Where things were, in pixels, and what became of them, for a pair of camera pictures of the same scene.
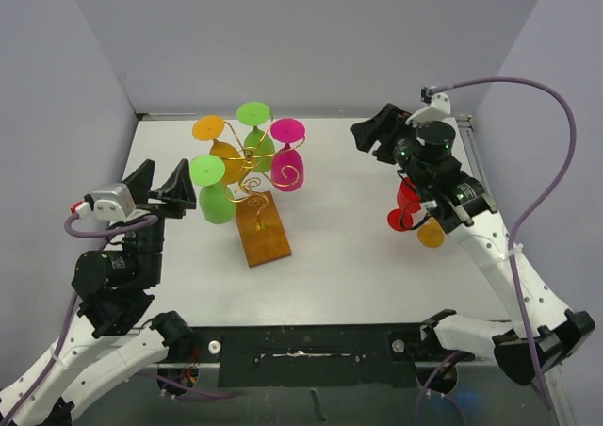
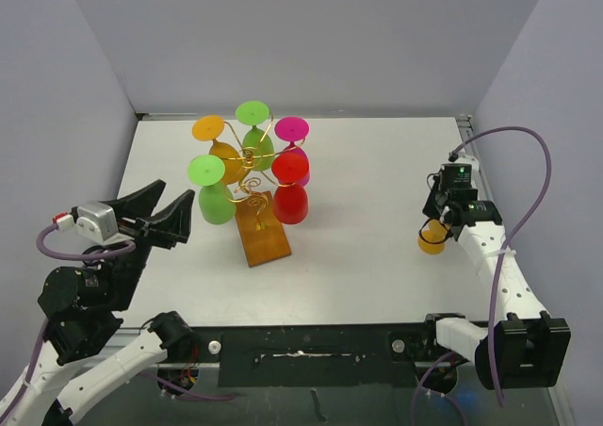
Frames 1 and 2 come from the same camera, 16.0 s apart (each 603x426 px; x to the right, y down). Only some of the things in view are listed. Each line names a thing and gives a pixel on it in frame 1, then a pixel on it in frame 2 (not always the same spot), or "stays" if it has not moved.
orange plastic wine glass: [211, 127] stays
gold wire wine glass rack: [263, 234] stays
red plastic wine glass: [409, 203] -> [290, 201]
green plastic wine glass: [258, 146] stays
